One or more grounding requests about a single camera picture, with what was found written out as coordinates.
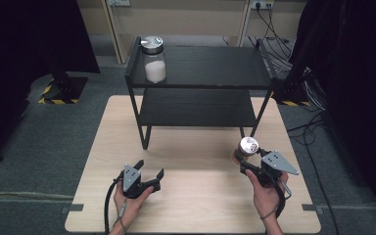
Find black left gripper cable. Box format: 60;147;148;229
103;177;125;235

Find dark curtain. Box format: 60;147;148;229
0;0;101;169
287;0;376;224

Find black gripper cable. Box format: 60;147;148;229
273;182;287;219
103;177;125;235

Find stand base with striped tape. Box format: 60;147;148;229
269;85;311;108
38;75;89;106

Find bundle of floor cables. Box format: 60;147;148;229
275;37;332;148

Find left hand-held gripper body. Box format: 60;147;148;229
120;164;162;200

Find glass jar of white granules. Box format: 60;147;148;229
139;35;167;84

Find glass jar of orange powder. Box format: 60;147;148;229
231;136;260;165

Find person's right hand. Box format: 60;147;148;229
245;168;290;220

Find black power cable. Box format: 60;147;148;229
266;5;297;63
256;5;290;45

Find person's left hand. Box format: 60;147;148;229
113;185;155;228

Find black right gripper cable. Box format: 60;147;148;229
273;182;287;219

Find black two-tier metal rack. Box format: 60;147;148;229
124;36;278;151

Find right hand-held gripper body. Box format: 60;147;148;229
256;150;300;189

